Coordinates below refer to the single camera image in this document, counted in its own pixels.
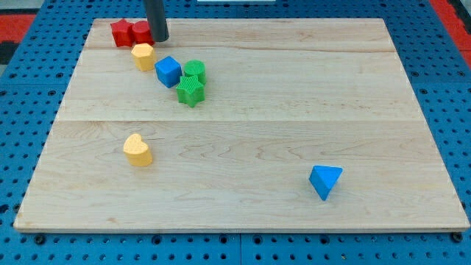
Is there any light wooden board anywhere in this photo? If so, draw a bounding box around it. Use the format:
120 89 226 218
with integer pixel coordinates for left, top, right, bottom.
14 18 470 233

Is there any red cylinder block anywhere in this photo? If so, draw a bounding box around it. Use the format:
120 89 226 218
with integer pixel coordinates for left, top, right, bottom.
132 21 155 46

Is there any yellow heart block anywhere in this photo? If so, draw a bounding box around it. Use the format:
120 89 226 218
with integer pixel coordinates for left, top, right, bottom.
123 133 153 166

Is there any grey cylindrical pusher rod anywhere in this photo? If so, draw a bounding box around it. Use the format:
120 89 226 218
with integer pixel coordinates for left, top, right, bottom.
144 0 169 42

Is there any blue triangle block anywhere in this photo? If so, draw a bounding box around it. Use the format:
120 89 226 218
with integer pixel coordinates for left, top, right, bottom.
308 165 343 201

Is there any blue cube block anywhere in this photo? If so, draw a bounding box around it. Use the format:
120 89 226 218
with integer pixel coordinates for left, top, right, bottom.
155 56 182 88

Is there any red star block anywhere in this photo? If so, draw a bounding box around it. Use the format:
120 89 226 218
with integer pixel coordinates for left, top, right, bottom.
110 18 134 47

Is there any yellow hexagon block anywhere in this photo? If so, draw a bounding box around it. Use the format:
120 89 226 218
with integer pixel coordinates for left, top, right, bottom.
131 43 157 71

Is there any green star block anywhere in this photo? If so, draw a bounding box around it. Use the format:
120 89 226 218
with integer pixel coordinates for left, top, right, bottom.
176 75 205 107

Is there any green cylinder block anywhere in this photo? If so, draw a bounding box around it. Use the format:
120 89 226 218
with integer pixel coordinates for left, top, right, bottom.
184 60 207 85

